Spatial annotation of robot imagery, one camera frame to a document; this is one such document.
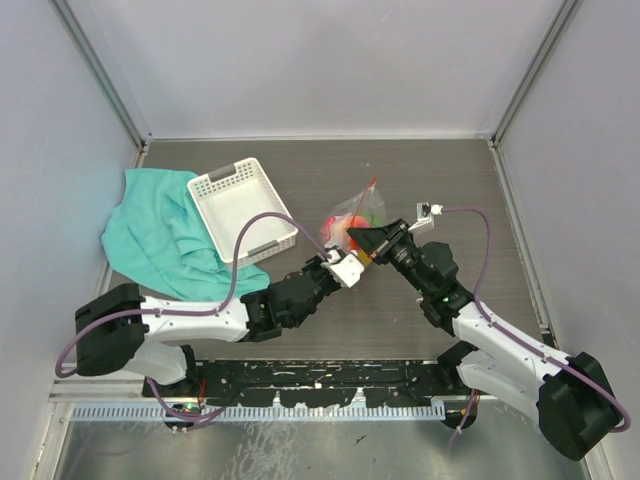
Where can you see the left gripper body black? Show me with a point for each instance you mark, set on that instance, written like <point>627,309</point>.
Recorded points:
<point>321,274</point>

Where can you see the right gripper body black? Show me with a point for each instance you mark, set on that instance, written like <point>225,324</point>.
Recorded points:
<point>398,250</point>

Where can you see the clear zip bag orange seal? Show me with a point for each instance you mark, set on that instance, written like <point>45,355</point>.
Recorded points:
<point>369,199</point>

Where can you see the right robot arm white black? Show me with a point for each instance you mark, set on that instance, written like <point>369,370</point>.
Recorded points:
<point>569,397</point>

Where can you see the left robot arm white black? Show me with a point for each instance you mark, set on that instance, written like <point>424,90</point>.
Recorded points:
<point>124,330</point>

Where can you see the green fake fruit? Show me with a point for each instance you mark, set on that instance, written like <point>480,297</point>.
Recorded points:
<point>373,219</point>

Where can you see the yellow fake lemon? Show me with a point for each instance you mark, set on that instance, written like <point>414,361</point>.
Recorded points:
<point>363,258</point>

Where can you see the red fake apple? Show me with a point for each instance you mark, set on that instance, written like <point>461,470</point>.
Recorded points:
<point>334,228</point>

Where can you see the white perforated plastic basket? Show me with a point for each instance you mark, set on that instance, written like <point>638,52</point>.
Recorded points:
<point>228,197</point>

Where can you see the teal cloth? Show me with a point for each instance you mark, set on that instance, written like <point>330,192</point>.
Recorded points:
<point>156,238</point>

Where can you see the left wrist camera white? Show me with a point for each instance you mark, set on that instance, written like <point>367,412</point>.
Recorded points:
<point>345,267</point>

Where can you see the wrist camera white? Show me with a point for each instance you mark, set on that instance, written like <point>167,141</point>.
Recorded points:
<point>345,267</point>
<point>425,217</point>

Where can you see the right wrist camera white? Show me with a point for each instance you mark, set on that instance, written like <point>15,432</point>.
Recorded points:
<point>425,217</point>

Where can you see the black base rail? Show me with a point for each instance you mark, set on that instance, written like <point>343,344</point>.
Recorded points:
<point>315,384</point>

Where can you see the grey slotted cable duct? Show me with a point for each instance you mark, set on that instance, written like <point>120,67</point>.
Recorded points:
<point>357,411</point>

